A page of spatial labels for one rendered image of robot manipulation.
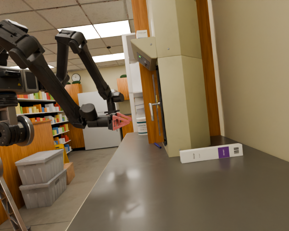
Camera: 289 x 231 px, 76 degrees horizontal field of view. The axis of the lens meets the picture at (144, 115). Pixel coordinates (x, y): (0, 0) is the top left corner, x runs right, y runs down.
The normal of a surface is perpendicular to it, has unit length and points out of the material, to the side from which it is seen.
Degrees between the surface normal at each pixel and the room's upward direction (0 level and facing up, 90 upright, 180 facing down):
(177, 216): 0
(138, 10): 90
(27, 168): 96
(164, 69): 90
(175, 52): 90
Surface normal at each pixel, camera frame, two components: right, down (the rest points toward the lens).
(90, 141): 0.00, 0.06
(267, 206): -0.12, -0.99
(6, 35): 0.54, -0.47
